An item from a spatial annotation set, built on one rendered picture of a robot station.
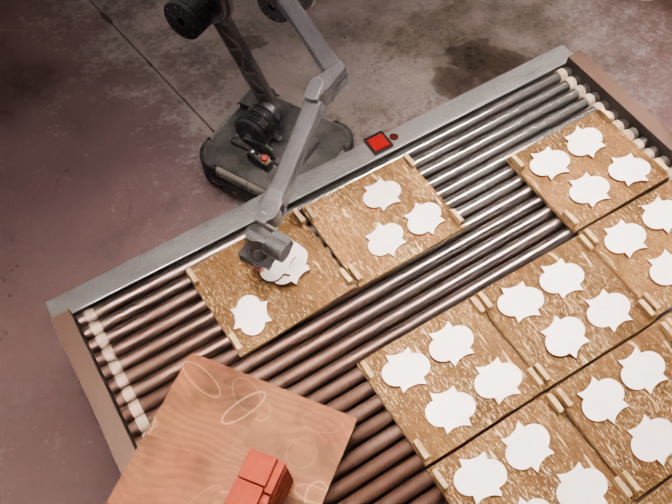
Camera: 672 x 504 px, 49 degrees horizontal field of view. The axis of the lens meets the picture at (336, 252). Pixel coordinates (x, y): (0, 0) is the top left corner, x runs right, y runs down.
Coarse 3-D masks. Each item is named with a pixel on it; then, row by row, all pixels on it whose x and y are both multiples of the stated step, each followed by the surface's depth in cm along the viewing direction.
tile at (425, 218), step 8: (416, 208) 239; (424, 208) 239; (432, 208) 239; (408, 216) 237; (416, 216) 237; (424, 216) 237; (432, 216) 237; (408, 224) 236; (416, 224) 236; (424, 224) 236; (432, 224) 236; (416, 232) 234; (424, 232) 234; (432, 232) 234
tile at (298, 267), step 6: (294, 252) 229; (300, 252) 229; (300, 258) 228; (306, 258) 228; (294, 264) 227; (300, 264) 227; (294, 270) 226; (300, 270) 226; (306, 270) 226; (288, 276) 225; (294, 276) 225; (300, 276) 225; (276, 282) 224; (282, 282) 224; (288, 282) 224; (294, 282) 224
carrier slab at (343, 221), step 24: (384, 168) 249; (408, 168) 249; (336, 192) 244; (360, 192) 244; (408, 192) 244; (432, 192) 243; (336, 216) 239; (360, 216) 239; (384, 216) 239; (336, 240) 235; (360, 240) 234; (408, 240) 234; (432, 240) 234; (360, 264) 230; (384, 264) 230; (360, 288) 227
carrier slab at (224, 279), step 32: (288, 224) 238; (224, 256) 232; (320, 256) 232; (224, 288) 226; (256, 288) 226; (288, 288) 226; (320, 288) 226; (352, 288) 225; (224, 320) 221; (288, 320) 220
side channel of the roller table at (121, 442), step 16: (64, 320) 220; (64, 336) 218; (80, 336) 218; (80, 352) 215; (80, 368) 212; (96, 368) 212; (80, 384) 210; (96, 384) 210; (96, 400) 207; (112, 400) 208; (96, 416) 205; (112, 416) 205; (112, 432) 202; (128, 432) 205; (112, 448) 200; (128, 448) 200
